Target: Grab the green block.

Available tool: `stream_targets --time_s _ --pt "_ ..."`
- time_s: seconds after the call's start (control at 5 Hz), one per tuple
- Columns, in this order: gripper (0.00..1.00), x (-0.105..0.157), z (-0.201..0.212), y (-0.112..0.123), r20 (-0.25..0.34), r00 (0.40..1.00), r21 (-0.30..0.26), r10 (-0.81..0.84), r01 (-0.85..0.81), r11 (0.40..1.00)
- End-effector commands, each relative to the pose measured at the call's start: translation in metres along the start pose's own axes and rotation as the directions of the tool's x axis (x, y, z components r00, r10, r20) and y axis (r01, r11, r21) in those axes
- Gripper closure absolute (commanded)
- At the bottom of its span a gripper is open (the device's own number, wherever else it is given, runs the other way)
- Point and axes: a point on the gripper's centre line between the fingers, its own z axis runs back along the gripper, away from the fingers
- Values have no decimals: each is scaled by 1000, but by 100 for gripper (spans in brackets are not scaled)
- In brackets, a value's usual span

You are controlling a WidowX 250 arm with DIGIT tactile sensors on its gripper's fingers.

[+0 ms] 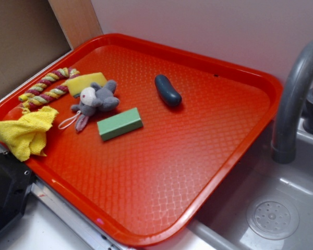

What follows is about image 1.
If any green rectangular block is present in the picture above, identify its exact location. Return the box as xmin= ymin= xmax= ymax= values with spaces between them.
xmin=97 ymin=108 xmax=143 ymax=141

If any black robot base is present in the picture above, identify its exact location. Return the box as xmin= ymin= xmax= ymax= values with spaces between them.
xmin=0 ymin=152 xmax=34 ymax=235

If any wooden board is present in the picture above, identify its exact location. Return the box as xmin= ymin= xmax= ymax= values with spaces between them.
xmin=49 ymin=0 xmax=103 ymax=49

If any yellow sponge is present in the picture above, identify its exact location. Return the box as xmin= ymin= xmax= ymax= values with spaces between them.
xmin=65 ymin=72 xmax=107 ymax=98

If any sink drain strainer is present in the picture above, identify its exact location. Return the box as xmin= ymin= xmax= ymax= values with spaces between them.
xmin=246 ymin=196 xmax=299 ymax=240

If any brown cardboard panel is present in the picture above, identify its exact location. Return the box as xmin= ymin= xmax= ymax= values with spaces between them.
xmin=0 ymin=1 xmax=70 ymax=99

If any multicolour rope toy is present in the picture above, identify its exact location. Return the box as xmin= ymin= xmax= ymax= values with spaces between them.
xmin=18 ymin=67 xmax=80 ymax=109

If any grey toy sink basin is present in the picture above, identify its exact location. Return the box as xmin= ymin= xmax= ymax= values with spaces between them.
xmin=187 ymin=114 xmax=313 ymax=250

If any yellow cloth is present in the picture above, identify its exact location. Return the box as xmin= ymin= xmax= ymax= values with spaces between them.
xmin=0 ymin=106 xmax=58 ymax=162

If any grey faucet spout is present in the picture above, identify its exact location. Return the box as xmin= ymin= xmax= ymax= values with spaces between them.
xmin=271 ymin=41 xmax=313 ymax=164

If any red plastic tray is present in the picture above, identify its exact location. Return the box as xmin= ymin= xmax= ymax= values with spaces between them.
xmin=0 ymin=33 xmax=284 ymax=247

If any grey plush mouse toy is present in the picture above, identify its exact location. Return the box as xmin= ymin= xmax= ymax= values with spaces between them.
xmin=58 ymin=80 xmax=120 ymax=132

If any dark blue bean-shaped object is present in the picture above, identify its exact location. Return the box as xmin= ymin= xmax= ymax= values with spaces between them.
xmin=154 ymin=74 xmax=182 ymax=107

